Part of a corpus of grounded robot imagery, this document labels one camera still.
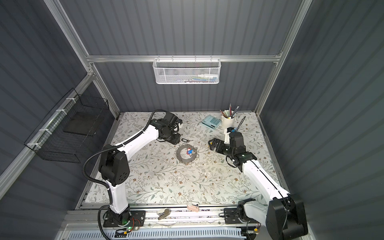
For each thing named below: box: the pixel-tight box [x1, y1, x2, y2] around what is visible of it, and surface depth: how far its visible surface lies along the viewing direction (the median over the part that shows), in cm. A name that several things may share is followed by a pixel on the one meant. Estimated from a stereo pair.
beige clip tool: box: [157, 207, 171, 221], surface depth 75 cm
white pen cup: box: [221, 115, 236, 128], surface depth 109 cm
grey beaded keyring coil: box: [176, 144, 199, 165], surface depth 98 cm
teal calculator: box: [201, 114, 222, 130], surface depth 114 cm
